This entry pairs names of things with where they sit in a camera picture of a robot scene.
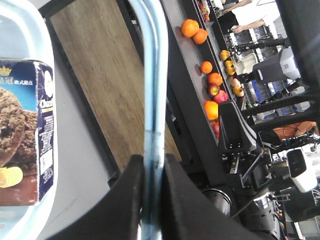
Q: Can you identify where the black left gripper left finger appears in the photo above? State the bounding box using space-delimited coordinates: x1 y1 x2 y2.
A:
50 154 144 240

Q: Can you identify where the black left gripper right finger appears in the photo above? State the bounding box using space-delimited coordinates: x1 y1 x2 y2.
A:
161 154 272 240

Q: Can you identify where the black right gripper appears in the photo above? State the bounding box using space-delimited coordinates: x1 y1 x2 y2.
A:
218 100 271 195

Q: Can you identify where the light blue plastic basket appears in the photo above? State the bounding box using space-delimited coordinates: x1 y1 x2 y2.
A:
0 0 169 240

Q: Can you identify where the blue chocolate cookie box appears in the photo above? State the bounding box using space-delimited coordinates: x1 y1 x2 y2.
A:
0 58 55 207

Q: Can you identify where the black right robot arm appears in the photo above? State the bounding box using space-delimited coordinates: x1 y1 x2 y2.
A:
203 100 320 240

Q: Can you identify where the orange fruit lower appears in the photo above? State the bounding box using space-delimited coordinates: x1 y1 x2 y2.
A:
192 28 208 45

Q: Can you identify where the orange fruit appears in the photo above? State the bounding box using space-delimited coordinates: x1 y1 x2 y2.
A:
192 28 208 45
180 19 199 38

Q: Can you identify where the orange fruit upper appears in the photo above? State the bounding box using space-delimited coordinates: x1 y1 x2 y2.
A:
180 19 199 38

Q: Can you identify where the black wooden produce stand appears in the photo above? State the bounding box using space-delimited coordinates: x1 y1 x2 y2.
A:
40 0 226 186

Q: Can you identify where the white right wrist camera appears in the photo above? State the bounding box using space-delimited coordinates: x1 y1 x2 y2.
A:
287 149 318 193

